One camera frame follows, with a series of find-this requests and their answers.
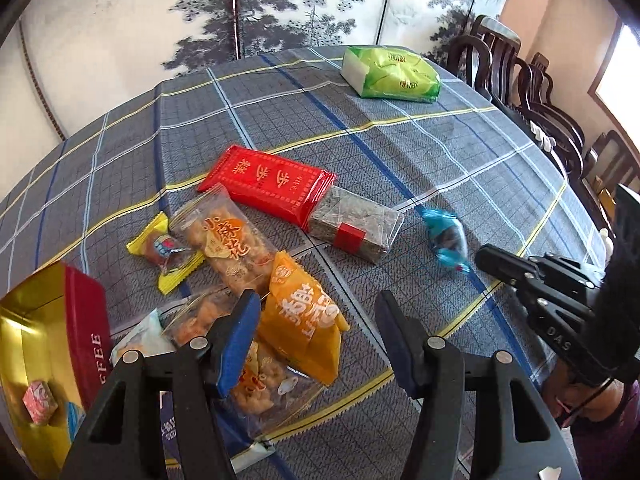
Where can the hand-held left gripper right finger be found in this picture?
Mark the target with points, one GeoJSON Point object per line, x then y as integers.
{"type": "Point", "coordinates": [400, 350]}

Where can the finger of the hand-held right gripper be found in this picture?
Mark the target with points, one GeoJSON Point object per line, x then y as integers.
{"type": "Point", "coordinates": [570, 272]}
{"type": "Point", "coordinates": [505, 262]}

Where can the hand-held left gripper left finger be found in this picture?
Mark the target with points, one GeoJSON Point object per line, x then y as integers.
{"type": "Point", "coordinates": [235, 340]}

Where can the blue candy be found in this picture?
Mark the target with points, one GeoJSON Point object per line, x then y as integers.
{"type": "Point", "coordinates": [447, 240]}

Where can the orange snack packet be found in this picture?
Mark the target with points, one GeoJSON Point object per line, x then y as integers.
{"type": "Point", "coordinates": [300, 330]}

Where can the white and navy cracker packet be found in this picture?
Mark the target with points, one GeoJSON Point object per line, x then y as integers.
{"type": "Point", "coordinates": [137, 342]}

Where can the yellow candy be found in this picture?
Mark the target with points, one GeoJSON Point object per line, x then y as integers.
{"type": "Point", "coordinates": [160, 250]}

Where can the clear box with red label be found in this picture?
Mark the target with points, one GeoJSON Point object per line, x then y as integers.
{"type": "Point", "coordinates": [350, 220]}

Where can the red tin box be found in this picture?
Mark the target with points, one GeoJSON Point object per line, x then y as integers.
{"type": "Point", "coordinates": [30, 340]}

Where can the pink candy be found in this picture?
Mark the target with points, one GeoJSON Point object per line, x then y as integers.
{"type": "Point", "coordinates": [37, 402]}

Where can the person's right hand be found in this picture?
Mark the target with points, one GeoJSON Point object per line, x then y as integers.
{"type": "Point", "coordinates": [600, 405]}

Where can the red snack packet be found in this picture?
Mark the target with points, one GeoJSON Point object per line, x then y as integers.
{"type": "Point", "coordinates": [265, 182]}

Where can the person's purple clothing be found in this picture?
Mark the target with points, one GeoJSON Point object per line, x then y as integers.
{"type": "Point", "coordinates": [610, 452]}

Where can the light blue packet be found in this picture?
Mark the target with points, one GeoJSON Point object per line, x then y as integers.
{"type": "Point", "coordinates": [75, 420]}

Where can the bright window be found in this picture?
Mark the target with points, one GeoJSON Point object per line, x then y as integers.
{"type": "Point", "coordinates": [620, 75]}

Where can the green snack bag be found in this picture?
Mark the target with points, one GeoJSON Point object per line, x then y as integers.
{"type": "Point", "coordinates": [395, 75]}

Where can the painted folding screen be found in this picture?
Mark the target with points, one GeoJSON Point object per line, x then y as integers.
{"type": "Point", "coordinates": [125, 35]}

